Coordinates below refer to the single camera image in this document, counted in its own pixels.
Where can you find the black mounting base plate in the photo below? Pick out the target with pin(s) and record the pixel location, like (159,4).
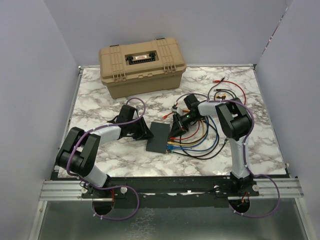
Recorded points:
(173,192)

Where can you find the tan plastic toolbox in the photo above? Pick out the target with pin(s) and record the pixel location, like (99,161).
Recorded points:
(132,69)

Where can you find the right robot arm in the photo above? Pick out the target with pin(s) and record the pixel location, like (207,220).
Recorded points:
(236,122)

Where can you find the dark grey network switch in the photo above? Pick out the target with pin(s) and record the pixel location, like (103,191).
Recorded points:
(158,143)

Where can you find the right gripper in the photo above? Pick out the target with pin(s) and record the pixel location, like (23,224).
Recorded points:
(177,125)

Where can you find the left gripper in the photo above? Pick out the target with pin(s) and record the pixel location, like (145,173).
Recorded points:
(144,133)

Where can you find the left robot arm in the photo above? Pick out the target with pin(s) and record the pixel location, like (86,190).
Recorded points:
(78,152)

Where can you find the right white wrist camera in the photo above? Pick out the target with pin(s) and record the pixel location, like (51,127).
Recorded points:
(177,110)

